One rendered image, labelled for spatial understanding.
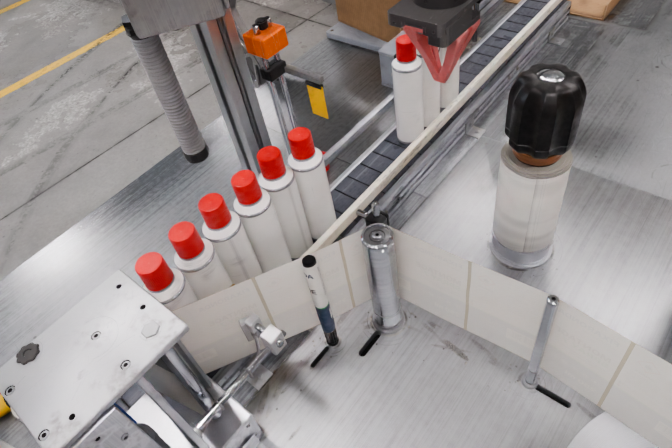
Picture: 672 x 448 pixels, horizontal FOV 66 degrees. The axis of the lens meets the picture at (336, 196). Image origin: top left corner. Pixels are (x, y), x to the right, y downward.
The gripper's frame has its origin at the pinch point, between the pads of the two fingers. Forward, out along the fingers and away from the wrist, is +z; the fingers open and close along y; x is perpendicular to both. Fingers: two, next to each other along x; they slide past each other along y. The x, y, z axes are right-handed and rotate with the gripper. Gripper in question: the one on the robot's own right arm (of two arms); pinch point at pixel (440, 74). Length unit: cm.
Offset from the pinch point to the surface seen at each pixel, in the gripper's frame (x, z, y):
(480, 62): 19, 30, 48
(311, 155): 15.8, 13.3, -7.8
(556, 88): -11.4, 0.9, 4.5
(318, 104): 19.3, 10.0, -1.4
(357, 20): 56, 30, 52
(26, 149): 248, 119, -2
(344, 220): 13.4, 27.2, -6.1
